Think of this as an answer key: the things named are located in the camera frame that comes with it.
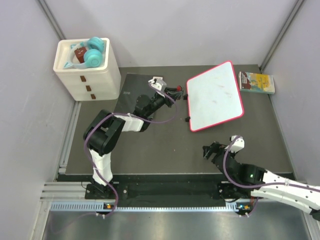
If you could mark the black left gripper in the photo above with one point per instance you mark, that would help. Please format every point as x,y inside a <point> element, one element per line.
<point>168,96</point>

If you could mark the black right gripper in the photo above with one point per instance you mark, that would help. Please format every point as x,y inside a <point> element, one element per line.
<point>218,148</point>

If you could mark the pink framed whiteboard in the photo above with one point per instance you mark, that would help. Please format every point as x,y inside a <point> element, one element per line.
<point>213,97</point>

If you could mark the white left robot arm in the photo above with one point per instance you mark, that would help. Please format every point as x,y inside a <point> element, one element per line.
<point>102,135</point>

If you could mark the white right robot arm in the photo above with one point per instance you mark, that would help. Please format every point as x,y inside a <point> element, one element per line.
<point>248,181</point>

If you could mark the black notebook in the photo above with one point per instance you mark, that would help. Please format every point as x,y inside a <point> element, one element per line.
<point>134,86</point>

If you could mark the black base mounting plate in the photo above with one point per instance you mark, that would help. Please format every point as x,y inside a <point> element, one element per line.
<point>161,190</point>

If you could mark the white drawer unit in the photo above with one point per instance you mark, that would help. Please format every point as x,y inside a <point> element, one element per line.
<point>90,84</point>

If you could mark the yellow green book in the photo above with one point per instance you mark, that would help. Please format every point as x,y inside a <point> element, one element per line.
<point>256,83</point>

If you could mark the teal cat ear headphones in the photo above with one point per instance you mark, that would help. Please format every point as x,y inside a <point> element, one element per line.
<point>92,57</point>

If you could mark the brown cube toy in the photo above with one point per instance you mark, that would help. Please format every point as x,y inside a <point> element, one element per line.
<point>80,53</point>

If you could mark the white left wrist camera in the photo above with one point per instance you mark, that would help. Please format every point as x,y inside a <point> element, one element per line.
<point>157,83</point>

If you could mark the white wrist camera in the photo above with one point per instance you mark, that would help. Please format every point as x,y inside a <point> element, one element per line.
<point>157,83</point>
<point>237,143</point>

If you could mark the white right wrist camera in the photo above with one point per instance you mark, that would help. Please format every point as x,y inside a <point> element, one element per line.
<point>237,143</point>

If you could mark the grey slotted cable duct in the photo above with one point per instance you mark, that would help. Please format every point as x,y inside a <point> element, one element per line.
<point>91,206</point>

